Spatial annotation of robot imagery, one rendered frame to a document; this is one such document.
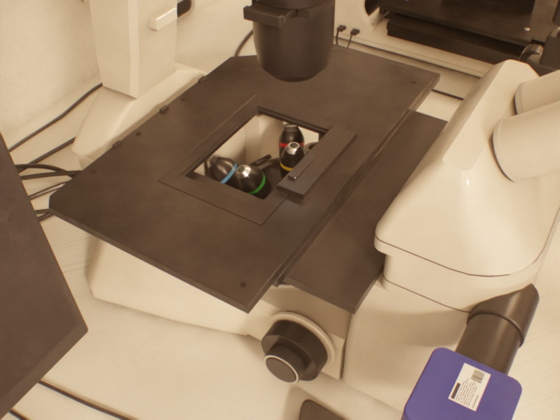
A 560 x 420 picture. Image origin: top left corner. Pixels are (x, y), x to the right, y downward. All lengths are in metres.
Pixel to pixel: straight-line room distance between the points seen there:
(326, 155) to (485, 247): 0.19
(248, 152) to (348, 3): 0.51
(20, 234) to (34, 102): 0.67
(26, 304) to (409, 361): 0.32
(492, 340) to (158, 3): 0.42
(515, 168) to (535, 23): 0.68
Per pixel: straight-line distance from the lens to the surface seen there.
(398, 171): 0.59
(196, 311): 0.67
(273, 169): 0.62
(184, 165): 0.57
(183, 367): 0.67
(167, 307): 0.68
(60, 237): 0.83
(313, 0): 0.49
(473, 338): 0.45
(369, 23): 1.15
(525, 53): 0.98
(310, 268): 0.50
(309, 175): 0.54
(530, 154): 0.44
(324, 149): 0.57
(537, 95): 0.49
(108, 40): 0.64
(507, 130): 0.44
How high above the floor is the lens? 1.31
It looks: 43 degrees down
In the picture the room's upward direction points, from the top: 1 degrees counter-clockwise
